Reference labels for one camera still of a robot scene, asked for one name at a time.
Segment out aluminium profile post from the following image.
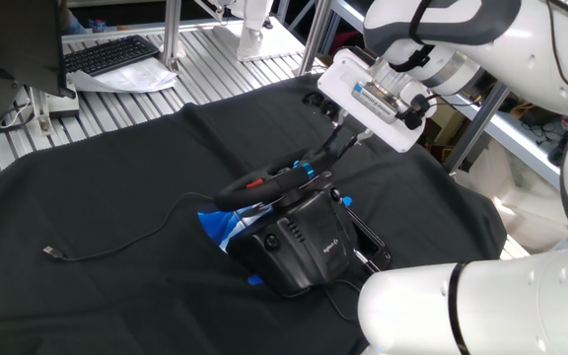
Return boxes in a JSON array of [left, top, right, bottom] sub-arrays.
[[297, 0, 338, 78]]

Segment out white foam packing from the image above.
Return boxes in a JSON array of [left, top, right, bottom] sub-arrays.
[[454, 139, 568, 255]]

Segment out grey metal shelf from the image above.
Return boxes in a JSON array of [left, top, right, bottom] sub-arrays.
[[330, 0, 562, 189]]

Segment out thin black looped cable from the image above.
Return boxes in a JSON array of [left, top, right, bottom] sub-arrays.
[[322, 278, 364, 322]]

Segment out cream cardboard box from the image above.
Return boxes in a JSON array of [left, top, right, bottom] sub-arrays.
[[424, 106, 467, 148]]

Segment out black racing steering wheel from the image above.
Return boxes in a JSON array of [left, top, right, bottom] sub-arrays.
[[213, 147, 344, 213]]

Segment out white pedestal stand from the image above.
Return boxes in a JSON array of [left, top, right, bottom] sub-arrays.
[[212, 0, 307, 63]]

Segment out white paper sheets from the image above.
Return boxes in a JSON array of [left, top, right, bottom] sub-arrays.
[[69, 56, 179, 95]]

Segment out black keyboard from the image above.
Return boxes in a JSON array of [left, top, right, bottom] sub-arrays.
[[63, 34, 162, 78]]

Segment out black rectangular frame device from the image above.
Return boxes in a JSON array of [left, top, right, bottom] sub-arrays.
[[342, 204, 393, 272]]

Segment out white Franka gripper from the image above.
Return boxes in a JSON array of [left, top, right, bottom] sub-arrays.
[[317, 46, 438, 160]]

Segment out black computer monitor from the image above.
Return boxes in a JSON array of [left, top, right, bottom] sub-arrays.
[[0, 0, 77, 130]]

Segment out black USB cable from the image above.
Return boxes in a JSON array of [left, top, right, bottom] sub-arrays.
[[41, 190, 215, 262]]

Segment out black table cloth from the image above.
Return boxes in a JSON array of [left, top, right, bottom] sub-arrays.
[[0, 73, 508, 355]]

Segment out silver metal rod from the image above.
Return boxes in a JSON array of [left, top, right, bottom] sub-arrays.
[[352, 248, 382, 275]]

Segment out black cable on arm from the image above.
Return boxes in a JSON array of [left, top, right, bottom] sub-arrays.
[[395, 92, 467, 132]]

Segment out black Logitech wheel base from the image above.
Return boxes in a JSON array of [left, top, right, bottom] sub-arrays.
[[227, 184, 362, 297]]

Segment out person in blue shirt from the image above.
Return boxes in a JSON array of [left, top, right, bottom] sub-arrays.
[[58, 0, 89, 36]]

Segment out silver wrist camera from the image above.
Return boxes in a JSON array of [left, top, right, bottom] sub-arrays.
[[350, 78, 411, 125]]

